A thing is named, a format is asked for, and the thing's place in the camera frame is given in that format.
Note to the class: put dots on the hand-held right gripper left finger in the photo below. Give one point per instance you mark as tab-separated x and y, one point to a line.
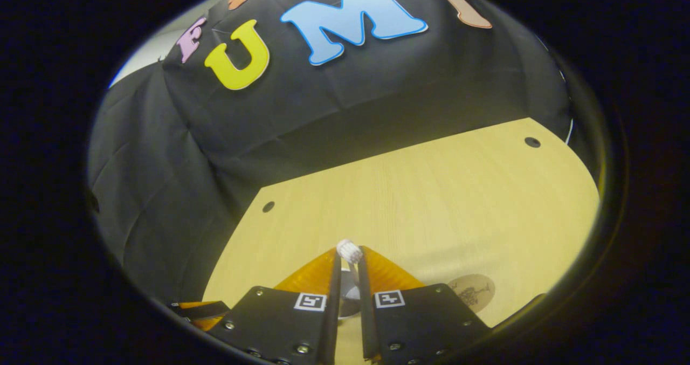
330	332

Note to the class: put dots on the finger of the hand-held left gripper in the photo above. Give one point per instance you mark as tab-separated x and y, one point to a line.
207	316

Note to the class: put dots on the round cork coaster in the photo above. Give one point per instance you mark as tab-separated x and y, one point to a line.
474	295

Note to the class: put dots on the black backdrop cloth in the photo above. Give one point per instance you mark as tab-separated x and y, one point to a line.
323	101

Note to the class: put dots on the white toothbrush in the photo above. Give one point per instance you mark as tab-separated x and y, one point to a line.
349	250

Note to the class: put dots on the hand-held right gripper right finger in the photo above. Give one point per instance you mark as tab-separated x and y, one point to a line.
368	327

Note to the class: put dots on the light wooden desktop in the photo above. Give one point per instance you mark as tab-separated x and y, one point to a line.
431	203

